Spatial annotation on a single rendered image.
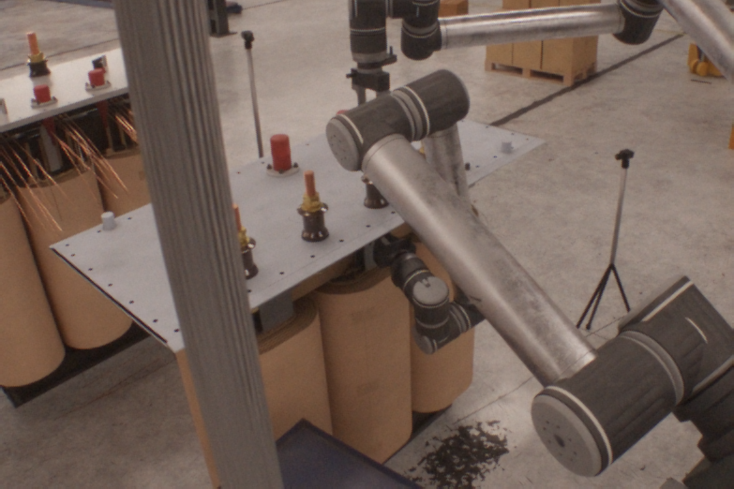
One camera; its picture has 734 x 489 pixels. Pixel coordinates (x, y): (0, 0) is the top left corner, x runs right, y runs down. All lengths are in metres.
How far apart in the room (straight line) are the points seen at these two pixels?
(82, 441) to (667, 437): 2.81
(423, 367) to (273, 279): 1.20
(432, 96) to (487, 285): 0.54
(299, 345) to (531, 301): 0.93
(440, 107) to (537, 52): 6.63
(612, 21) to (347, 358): 1.45
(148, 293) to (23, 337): 1.74
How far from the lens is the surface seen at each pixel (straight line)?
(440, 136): 1.80
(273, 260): 1.92
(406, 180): 1.55
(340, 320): 2.32
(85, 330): 3.72
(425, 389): 2.96
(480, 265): 1.44
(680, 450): 3.36
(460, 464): 3.12
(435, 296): 1.96
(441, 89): 1.75
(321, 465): 1.97
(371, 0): 1.93
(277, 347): 2.07
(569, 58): 8.17
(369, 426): 2.67
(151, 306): 1.83
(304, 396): 2.26
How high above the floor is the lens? 2.34
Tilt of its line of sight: 27 degrees down
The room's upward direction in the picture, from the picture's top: 3 degrees counter-clockwise
